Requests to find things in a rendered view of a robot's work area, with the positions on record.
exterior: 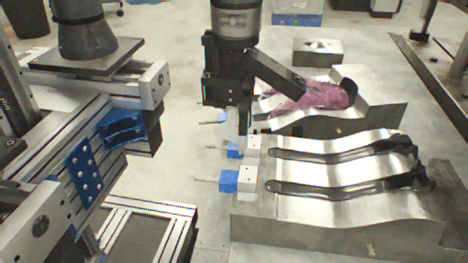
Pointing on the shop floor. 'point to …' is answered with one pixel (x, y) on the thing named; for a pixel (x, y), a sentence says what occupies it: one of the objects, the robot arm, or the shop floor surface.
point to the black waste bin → (26, 17)
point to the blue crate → (296, 20)
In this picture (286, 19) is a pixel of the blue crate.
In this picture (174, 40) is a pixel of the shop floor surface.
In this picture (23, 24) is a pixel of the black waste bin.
